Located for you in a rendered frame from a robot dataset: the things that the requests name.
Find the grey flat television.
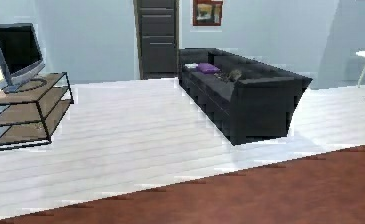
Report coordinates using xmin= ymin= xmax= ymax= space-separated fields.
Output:
xmin=0 ymin=22 xmax=47 ymax=94

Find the purple cushion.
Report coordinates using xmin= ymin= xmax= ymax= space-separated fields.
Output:
xmin=195 ymin=62 xmax=221 ymax=75

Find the small grey-brown object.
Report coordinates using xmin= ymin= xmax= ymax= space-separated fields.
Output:
xmin=225 ymin=68 xmax=243 ymax=82

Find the black sofa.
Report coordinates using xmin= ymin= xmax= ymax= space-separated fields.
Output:
xmin=177 ymin=47 xmax=314 ymax=146

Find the dark grey room door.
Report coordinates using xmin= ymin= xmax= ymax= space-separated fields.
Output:
xmin=133 ymin=0 xmax=180 ymax=80

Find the wooden black-framed tv stand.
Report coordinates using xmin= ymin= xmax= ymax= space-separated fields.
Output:
xmin=0 ymin=71 xmax=75 ymax=153

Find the red framed wall picture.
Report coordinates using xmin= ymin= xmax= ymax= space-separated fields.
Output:
xmin=192 ymin=0 xmax=224 ymax=27

